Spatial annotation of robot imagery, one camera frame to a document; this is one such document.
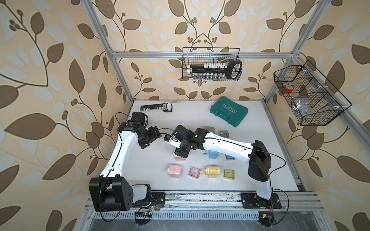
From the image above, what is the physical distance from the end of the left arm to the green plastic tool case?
531 mm

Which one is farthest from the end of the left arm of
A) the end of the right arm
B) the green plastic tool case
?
the green plastic tool case

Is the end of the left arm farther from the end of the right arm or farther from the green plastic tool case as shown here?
the green plastic tool case

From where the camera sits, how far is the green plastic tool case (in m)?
1.06

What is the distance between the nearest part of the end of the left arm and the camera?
0.57 metres
